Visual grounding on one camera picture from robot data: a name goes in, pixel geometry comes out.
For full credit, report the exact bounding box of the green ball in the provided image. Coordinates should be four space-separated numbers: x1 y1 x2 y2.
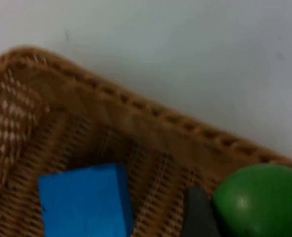
211 163 292 237

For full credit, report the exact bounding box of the blue cube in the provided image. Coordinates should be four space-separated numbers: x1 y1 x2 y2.
38 162 134 237

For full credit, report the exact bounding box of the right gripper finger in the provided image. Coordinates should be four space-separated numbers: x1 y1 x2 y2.
181 187 222 237

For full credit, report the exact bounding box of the brown wicker basket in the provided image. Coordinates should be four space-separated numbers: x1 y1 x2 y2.
0 45 292 237

